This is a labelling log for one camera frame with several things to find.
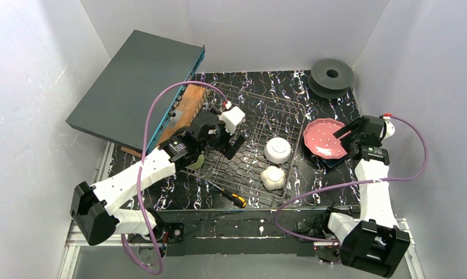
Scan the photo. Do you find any pink polka dot plate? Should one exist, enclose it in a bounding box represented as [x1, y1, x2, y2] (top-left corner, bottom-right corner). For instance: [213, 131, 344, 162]
[302, 118, 347, 159]

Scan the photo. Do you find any pink patterned bowl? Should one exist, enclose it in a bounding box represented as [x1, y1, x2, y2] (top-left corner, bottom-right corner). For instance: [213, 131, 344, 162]
[264, 137, 291, 164]

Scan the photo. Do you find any white flower shaped bowl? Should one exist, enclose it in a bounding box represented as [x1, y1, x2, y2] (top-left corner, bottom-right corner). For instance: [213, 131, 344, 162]
[260, 166, 286, 191]

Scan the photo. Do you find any light green ceramic mug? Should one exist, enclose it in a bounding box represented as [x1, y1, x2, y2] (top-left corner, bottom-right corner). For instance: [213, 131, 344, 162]
[186, 152, 205, 170]

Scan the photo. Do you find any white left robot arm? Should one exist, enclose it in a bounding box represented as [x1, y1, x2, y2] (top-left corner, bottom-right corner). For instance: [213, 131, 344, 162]
[70, 106, 245, 246]

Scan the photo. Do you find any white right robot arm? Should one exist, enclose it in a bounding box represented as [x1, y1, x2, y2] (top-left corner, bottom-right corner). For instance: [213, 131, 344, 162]
[296, 115, 411, 278]

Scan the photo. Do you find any dark blue plate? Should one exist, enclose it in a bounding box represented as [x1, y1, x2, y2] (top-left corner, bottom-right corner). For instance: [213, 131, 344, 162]
[323, 158, 345, 168]

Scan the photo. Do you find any yellow black screwdriver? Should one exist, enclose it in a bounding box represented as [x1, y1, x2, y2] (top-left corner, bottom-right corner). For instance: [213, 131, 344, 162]
[211, 184, 247, 208]

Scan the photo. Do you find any black filament spool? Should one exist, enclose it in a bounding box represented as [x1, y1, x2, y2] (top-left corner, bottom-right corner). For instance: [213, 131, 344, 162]
[308, 59, 355, 99]

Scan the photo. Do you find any dark grey flat box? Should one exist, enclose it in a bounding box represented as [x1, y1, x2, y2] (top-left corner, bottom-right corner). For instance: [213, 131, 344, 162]
[66, 30, 205, 151]

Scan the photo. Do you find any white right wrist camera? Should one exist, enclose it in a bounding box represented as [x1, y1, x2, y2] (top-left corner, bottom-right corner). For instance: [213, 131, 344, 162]
[380, 113, 395, 141]

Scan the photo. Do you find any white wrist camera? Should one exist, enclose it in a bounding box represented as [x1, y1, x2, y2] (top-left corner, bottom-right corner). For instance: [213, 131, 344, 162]
[219, 101, 245, 135]
[380, 113, 395, 141]

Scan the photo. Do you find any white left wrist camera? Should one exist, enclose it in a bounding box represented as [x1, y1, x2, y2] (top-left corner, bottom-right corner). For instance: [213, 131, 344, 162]
[219, 101, 245, 135]

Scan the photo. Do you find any wooden board with bracket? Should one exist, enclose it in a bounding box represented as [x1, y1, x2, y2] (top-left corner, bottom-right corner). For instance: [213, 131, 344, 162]
[120, 84, 210, 159]

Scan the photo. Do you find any grey wire dish rack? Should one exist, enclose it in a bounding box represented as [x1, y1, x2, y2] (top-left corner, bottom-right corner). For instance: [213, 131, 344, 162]
[182, 82, 306, 206]

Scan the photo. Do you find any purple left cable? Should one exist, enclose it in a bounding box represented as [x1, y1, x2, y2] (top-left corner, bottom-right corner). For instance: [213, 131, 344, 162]
[121, 81, 232, 276]

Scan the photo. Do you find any purple cable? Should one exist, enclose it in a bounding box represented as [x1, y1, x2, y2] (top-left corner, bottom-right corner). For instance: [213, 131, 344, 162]
[273, 115, 429, 244]
[121, 81, 232, 276]

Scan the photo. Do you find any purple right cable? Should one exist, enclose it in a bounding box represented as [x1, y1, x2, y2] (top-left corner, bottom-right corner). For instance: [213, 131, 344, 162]
[273, 115, 429, 244]

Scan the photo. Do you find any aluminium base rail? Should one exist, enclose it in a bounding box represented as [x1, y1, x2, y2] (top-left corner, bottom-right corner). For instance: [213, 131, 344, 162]
[67, 142, 425, 278]

